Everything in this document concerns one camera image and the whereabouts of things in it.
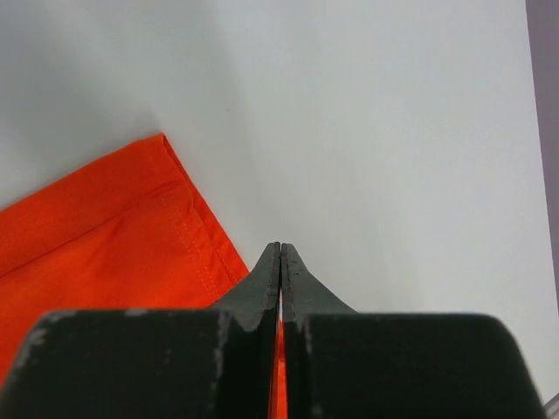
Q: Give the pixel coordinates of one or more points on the aluminium frame rail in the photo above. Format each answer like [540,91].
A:
[551,408]

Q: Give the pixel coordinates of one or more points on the orange t shirt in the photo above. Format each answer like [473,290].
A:
[129,230]

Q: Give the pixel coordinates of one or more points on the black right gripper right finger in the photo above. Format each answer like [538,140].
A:
[345,364]

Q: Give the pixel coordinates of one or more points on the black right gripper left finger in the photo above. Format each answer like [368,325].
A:
[216,362]

